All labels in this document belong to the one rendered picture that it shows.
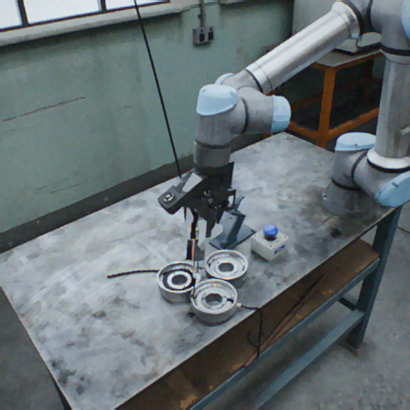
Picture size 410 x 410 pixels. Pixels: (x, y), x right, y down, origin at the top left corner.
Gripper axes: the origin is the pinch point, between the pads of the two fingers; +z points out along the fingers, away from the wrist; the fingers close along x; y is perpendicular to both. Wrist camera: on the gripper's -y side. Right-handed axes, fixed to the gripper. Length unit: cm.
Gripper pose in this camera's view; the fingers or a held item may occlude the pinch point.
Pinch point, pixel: (195, 242)
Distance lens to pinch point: 97.0
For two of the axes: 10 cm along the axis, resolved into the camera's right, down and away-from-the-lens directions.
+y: 7.8, -2.5, 5.7
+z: -0.9, 8.6, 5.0
